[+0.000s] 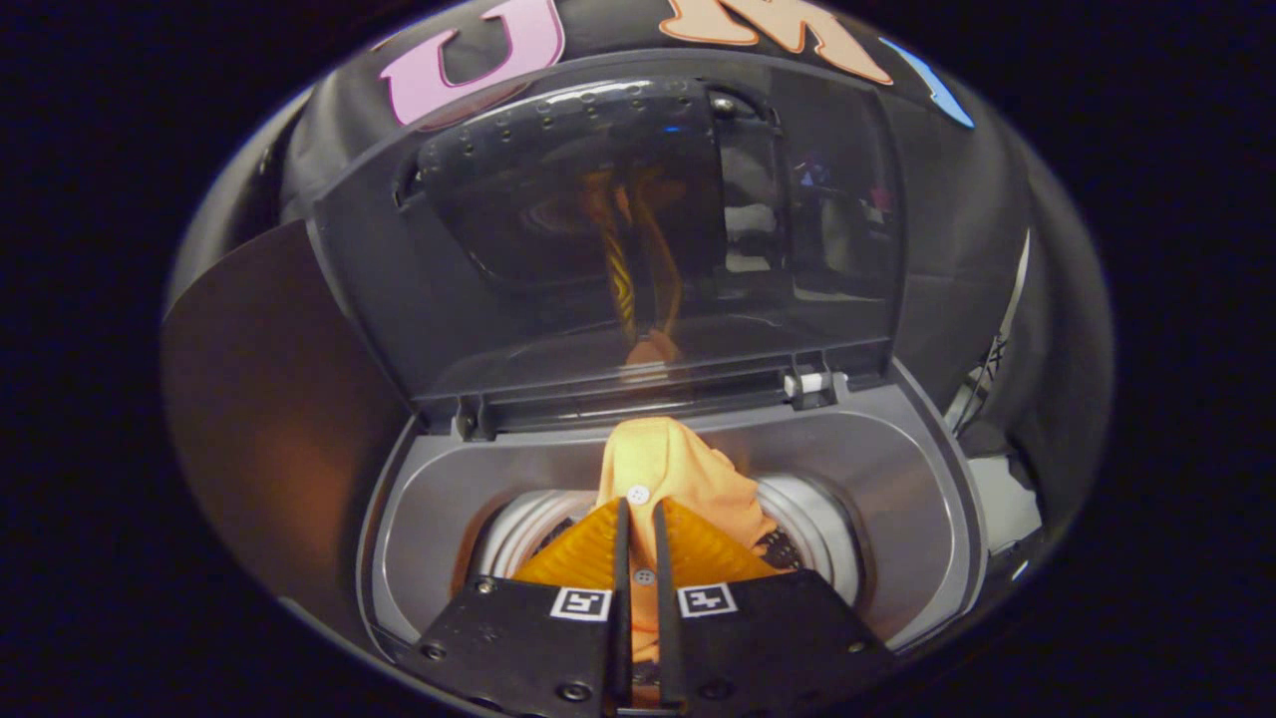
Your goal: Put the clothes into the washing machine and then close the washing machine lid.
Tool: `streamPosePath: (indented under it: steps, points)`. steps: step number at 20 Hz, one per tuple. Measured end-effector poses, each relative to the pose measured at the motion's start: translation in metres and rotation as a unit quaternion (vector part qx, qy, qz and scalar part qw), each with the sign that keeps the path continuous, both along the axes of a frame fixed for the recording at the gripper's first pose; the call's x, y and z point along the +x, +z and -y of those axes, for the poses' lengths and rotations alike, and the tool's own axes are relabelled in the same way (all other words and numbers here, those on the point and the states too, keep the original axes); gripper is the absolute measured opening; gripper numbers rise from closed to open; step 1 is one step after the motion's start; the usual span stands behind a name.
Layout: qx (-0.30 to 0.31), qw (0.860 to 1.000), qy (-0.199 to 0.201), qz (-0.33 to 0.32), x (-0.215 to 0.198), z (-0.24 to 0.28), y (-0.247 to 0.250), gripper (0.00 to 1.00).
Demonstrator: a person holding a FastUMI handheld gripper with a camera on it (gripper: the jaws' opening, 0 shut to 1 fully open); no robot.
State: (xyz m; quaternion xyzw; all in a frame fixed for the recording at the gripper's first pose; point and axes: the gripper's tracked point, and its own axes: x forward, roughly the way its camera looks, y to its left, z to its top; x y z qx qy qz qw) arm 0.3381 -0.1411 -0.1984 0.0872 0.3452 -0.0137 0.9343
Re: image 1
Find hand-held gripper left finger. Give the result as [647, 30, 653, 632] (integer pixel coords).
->
[414, 497, 634, 718]

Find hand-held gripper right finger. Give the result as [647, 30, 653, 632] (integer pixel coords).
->
[653, 497, 898, 715]

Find orange garment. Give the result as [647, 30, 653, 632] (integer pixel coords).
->
[596, 417, 781, 667]

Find grey cabinet with white door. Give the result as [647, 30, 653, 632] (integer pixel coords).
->
[161, 219, 422, 639]

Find black backdrop cloth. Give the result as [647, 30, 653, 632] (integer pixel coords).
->
[169, 0, 1114, 559]

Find hanging cables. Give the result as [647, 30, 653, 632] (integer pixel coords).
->
[952, 334, 1010, 432]

